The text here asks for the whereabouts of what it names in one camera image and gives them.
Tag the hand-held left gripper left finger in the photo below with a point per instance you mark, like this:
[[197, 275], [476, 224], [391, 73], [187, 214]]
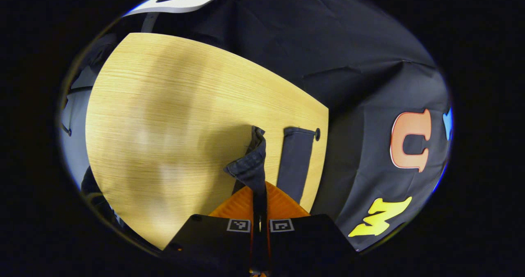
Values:
[[205, 240]]

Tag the black table grommet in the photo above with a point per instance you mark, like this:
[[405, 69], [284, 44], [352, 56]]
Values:
[[317, 134]]

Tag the dark blue jeans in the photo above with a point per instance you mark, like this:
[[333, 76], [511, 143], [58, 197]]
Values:
[[254, 166]]

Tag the black backdrop cloth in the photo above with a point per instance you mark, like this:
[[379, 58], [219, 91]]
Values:
[[369, 63]]

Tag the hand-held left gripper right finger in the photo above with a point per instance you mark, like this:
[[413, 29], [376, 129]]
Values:
[[311, 240]]

